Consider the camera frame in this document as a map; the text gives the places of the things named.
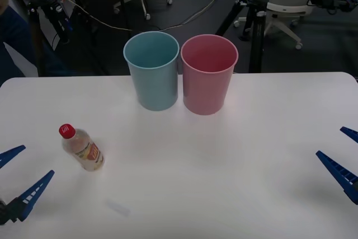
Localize pale blue plastic bin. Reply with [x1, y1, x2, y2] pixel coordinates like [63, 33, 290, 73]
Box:
[123, 31, 180, 112]

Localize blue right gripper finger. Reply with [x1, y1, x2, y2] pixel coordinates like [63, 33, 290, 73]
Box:
[340, 126, 358, 142]
[315, 150, 358, 205]

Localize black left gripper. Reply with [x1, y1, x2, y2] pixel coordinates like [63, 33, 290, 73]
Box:
[0, 145, 55, 224]

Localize pale thin cable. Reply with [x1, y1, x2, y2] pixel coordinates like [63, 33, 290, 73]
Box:
[53, 0, 227, 31]

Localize black tripod with clamps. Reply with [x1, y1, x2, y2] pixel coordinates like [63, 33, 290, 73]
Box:
[27, 0, 109, 76]

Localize pink plastic bin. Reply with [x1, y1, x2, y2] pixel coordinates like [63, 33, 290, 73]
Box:
[180, 34, 239, 116]

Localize clear bottle with red cap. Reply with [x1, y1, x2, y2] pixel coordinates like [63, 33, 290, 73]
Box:
[58, 123, 106, 172]

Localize person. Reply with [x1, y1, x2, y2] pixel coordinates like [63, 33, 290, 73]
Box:
[0, 0, 37, 78]

